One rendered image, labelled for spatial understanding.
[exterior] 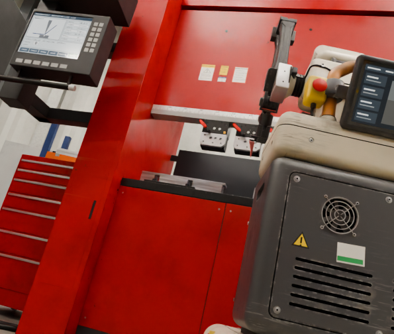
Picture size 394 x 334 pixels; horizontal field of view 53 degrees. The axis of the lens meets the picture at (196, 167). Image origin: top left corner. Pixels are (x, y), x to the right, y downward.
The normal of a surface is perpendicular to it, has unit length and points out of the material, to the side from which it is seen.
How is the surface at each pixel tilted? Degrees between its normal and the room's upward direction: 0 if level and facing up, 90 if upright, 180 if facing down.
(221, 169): 90
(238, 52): 90
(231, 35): 90
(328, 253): 90
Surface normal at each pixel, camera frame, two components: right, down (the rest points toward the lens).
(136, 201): -0.20, -0.37
